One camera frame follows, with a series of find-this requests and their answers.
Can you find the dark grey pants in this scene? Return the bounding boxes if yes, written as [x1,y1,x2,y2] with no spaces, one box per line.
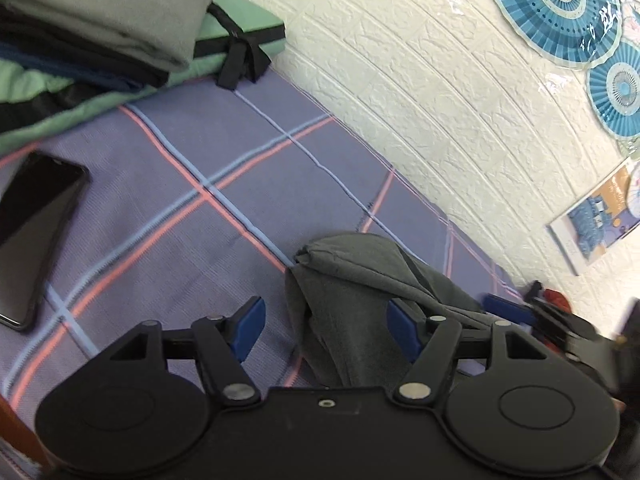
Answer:
[285,232,483,389]

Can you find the large blue paper fan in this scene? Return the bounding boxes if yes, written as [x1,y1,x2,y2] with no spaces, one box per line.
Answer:
[495,0,623,70]

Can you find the red folded garment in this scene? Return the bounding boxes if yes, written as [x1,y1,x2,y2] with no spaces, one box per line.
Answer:
[542,288,572,313]

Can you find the bedding poster on wall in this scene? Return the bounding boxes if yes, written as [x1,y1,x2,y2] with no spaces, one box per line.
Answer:
[548,158,640,275]

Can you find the green cushion with black strap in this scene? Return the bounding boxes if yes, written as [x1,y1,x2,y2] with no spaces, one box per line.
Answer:
[1,0,286,154]

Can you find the black smartphone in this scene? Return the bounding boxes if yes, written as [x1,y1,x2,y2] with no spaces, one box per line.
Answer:
[1,152,91,332]

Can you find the purple plaid bed sheet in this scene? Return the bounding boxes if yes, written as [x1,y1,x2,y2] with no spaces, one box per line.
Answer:
[1,74,508,422]

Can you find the small blue paper fan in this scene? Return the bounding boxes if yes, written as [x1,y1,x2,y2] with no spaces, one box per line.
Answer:
[587,39,640,140]

